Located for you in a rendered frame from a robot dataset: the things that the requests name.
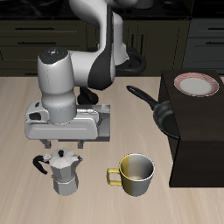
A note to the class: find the grey drawer unit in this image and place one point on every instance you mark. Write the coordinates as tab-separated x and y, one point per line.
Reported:
205	43

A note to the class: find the yellow and white mug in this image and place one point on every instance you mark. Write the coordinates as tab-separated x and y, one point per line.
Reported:
137	180

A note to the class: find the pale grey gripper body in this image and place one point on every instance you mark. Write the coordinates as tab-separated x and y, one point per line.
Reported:
64	131

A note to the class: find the dark grey stove plate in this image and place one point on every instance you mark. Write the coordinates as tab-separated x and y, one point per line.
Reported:
105	128

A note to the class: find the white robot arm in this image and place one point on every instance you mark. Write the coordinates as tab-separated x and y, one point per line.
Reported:
57	84

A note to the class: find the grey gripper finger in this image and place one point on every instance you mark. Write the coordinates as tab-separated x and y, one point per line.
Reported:
46	143
82	144

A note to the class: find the white plate with red rim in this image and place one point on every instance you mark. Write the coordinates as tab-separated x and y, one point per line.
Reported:
196	85

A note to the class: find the silver moka pot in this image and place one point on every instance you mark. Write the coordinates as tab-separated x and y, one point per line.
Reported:
64	172

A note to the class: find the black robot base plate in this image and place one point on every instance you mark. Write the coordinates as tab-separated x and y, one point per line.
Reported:
141	66

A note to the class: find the dark wooden cabinet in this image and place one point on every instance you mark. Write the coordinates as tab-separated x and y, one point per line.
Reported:
198	140

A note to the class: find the dark kitchen cupboards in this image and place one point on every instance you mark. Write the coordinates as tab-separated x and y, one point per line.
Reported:
43	38

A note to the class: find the black frying pan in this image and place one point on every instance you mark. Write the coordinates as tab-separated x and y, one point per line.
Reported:
164	119

